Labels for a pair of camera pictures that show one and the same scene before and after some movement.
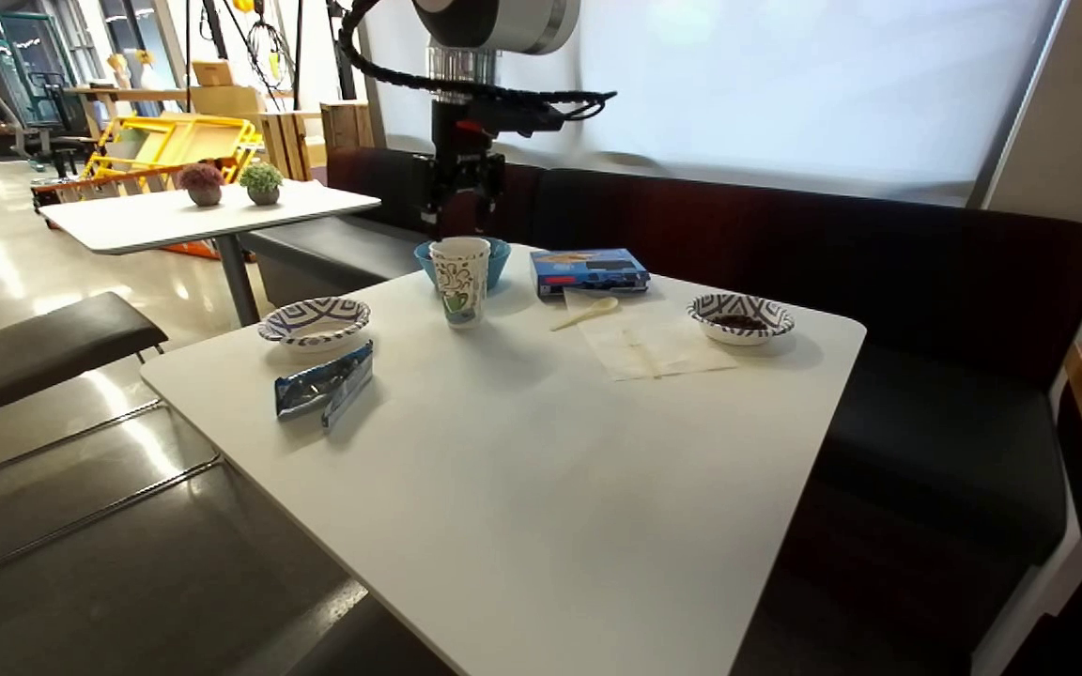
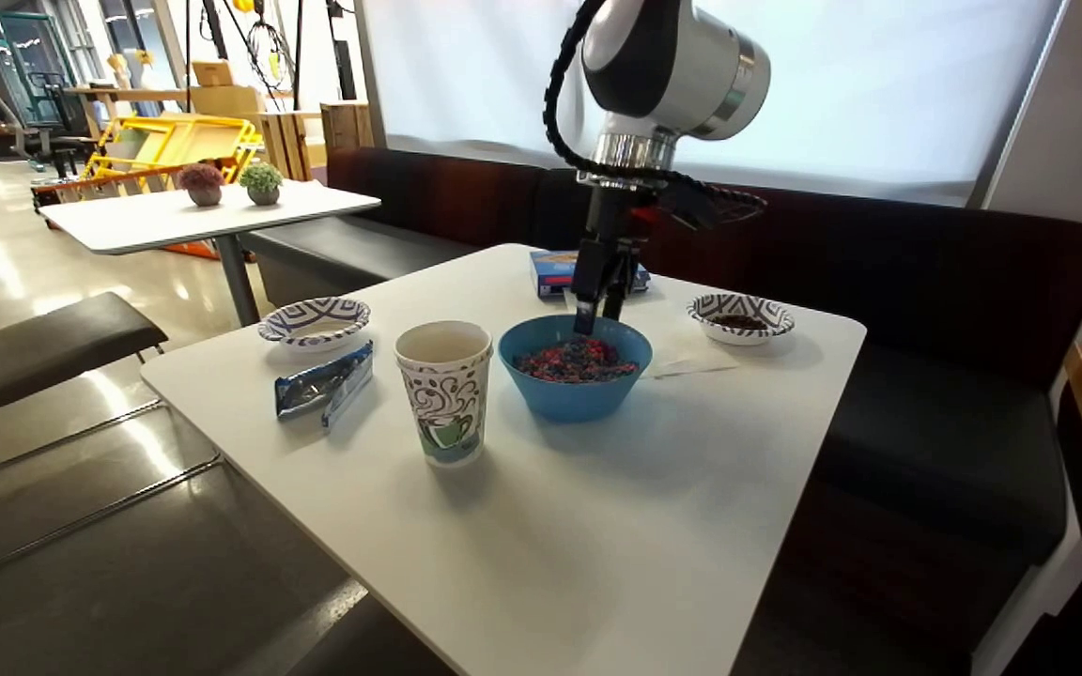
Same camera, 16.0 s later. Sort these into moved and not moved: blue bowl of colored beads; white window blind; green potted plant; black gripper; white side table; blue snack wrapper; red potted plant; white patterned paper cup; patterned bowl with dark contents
Moved: white patterned paper cup; blue bowl of colored beads; black gripper
Not moved: red potted plant; white window blind; blue snack wrapper; patterned bowl with dark contents; white side table; green potted plant
